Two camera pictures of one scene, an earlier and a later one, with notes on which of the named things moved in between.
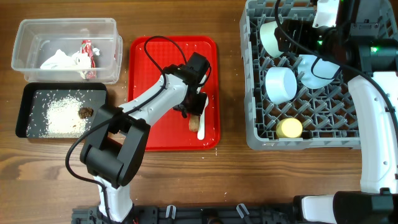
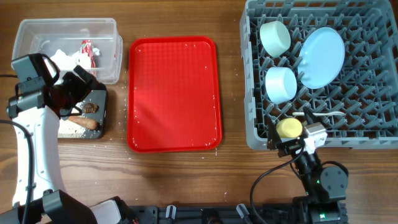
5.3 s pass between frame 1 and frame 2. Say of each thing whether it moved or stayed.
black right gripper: moved
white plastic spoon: moved
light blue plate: stayed
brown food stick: moved
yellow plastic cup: stayed
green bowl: stayed
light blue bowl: stayed
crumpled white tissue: stayed
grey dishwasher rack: stayed
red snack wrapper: stayed
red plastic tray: stayed
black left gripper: moved
